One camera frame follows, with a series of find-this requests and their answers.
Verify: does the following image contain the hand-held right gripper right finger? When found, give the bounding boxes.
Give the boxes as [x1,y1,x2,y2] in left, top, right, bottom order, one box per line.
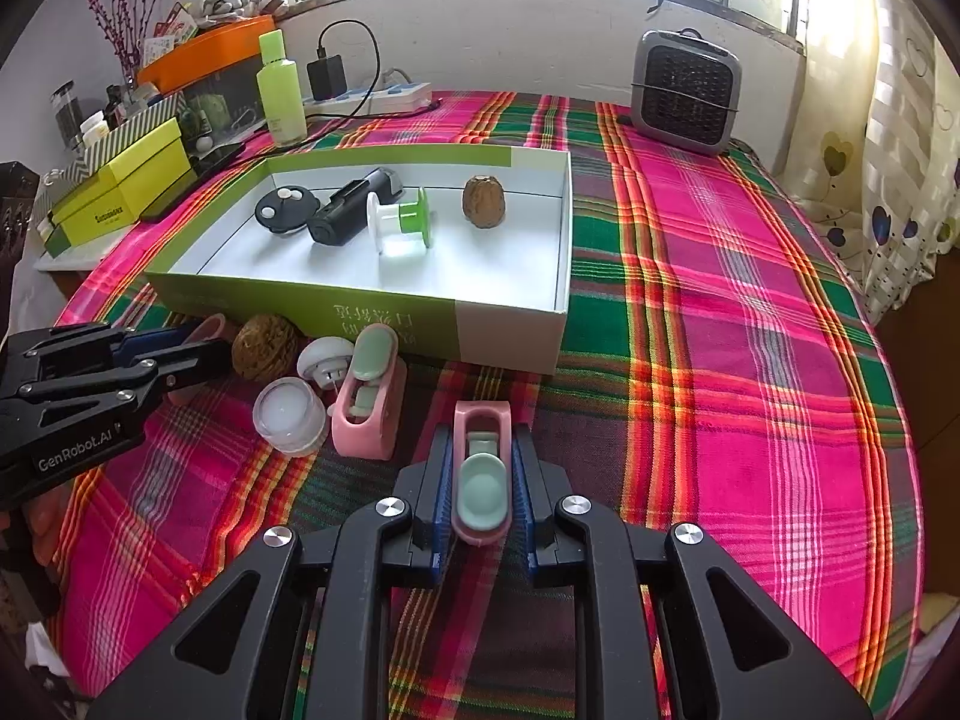
[510,426,875,720]

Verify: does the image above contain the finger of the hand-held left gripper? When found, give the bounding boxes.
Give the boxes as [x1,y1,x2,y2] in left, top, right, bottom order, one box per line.
[6,321,190,377]
[0,341,235,437]

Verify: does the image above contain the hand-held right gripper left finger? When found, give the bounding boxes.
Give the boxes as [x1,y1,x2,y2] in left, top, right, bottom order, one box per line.
[88,426,458,720]

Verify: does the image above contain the brown walnut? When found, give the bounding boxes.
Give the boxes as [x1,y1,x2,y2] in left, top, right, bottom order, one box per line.
[461,175,509,228]
[231,313,301,382]

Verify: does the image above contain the small clear jar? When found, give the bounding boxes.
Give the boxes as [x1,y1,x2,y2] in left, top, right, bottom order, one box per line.
[253,377,329,457]

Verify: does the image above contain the white mushroom-shaped plug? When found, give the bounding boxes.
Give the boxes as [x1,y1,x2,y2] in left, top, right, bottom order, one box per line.
[297,336,355,395]

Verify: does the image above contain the black round disc metal buttons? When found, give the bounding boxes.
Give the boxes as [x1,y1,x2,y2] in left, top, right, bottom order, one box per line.
[255,187,323,237]

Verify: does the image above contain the black cylindrical device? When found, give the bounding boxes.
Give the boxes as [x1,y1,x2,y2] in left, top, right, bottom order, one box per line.
[307,167,402,247]

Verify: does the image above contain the green and white cardboard box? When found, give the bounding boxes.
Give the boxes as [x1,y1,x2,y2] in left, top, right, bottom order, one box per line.
[142,148,575,376]

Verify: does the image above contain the green and white spool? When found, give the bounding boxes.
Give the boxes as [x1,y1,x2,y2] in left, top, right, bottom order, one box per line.
[365,187,434,256]

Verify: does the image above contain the person's left hand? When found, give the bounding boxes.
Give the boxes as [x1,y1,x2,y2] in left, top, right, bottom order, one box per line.
[21,499,65,572]

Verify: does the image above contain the yellow-green shoebox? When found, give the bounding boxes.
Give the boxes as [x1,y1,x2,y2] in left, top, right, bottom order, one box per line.
[49,116,188,256]

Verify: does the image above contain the black smartphone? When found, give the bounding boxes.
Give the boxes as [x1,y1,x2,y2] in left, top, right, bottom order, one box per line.
[142,141,247,224]

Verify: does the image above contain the zigzag patterned box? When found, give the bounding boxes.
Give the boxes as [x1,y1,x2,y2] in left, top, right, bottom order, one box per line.
[34,97,181,190]

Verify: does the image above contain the dark glass jar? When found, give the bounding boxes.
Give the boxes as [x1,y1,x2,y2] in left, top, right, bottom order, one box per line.
[51,81,85,149]

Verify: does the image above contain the plaid blanket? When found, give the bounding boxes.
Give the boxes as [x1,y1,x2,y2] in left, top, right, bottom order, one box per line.
[49,90,923,720]

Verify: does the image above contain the green lotion bottle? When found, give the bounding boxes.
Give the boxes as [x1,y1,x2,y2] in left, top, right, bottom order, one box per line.
[256,30,308,149]

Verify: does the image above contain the orange storage bin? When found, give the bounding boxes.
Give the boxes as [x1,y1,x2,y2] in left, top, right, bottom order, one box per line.
[139,13,277,95]

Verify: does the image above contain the printed paper packet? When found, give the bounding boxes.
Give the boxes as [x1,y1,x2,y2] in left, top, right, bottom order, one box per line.
[142,0,200,65]

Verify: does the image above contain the black charger plug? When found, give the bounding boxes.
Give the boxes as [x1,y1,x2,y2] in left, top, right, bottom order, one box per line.
[309,52,346,101]

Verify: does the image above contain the dried flower branches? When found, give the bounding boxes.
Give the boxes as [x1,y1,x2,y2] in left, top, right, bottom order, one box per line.
[75,0,175,83]

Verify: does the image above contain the white power strip with charger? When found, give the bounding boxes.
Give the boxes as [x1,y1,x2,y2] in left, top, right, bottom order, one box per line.
[315,19,451,119]

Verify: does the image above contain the grey space heater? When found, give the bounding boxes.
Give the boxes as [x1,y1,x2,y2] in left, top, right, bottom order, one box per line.
[628,30,743,157]

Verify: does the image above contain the heart print curtain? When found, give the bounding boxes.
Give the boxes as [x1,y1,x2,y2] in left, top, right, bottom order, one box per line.
[795,0,960,316]

